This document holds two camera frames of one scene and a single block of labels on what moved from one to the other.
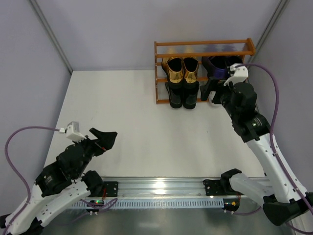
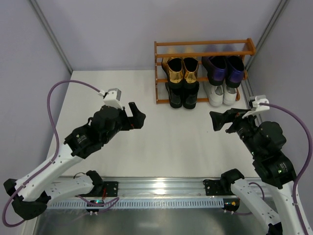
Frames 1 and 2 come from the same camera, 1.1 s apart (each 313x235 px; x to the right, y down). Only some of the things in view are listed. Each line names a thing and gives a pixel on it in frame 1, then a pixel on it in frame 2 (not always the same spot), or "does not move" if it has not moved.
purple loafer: [216, 66] does not move
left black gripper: [92, 142] to [127, 118]
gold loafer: [173, 66] does not move
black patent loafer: [175, 90] does not move
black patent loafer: [190, 90] does not move
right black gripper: [217, 95] to [233, 120]
